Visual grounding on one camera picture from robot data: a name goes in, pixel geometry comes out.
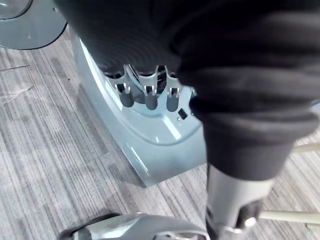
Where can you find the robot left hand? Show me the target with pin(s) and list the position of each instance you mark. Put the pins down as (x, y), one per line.
(225, 62)

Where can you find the round dark washing machine door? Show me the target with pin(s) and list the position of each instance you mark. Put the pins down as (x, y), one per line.
(25, 32)

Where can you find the grey washing machine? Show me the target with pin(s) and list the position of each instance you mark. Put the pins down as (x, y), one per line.
(150, 140)

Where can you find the beige wooden chair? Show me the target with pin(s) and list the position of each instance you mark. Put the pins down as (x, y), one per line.
(287, 215)

